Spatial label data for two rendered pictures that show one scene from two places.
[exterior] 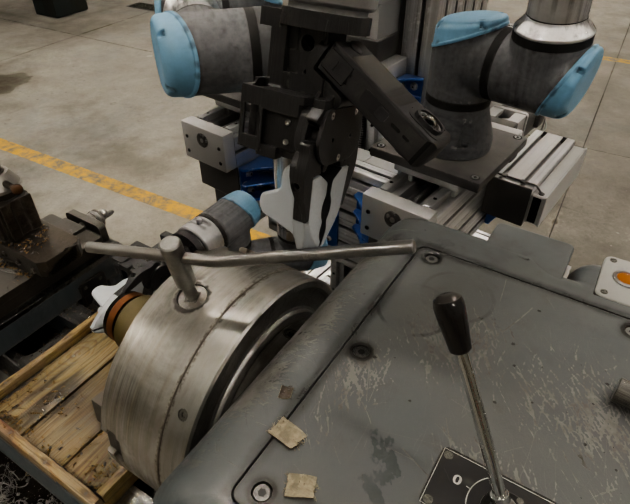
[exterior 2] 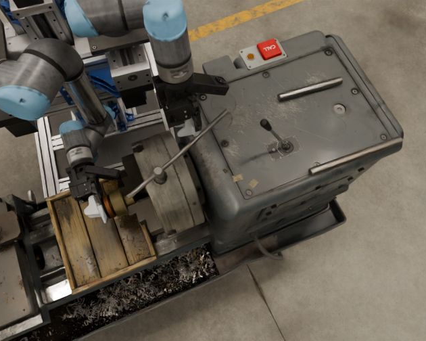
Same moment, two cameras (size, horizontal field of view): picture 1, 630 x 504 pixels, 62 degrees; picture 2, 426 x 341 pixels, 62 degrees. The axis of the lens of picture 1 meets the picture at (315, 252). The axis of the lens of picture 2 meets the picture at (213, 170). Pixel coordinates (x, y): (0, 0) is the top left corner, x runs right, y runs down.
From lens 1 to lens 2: 0.62 m
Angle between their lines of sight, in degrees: 43
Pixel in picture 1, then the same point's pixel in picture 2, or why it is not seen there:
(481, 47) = not seen: outside the picture
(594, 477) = (291, 122)
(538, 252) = (223, 66)
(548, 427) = (275, 120)
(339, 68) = (195, 88)
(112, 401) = (167, 222)
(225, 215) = (78, 139)
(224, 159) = not seen: hidden behind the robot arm
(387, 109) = (214, 88)
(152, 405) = (182, 210)
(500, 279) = not seen: hidden behind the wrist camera
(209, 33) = (40, 82)
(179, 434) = (197, 208)
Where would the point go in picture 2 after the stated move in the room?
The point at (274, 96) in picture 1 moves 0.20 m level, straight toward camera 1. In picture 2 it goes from (179, 109) to (259, 151)
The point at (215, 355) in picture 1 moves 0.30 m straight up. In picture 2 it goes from (188, 182) to (181, 133)
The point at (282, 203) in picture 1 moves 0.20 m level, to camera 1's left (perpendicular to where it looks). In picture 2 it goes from (186, 130) to (135, 194)
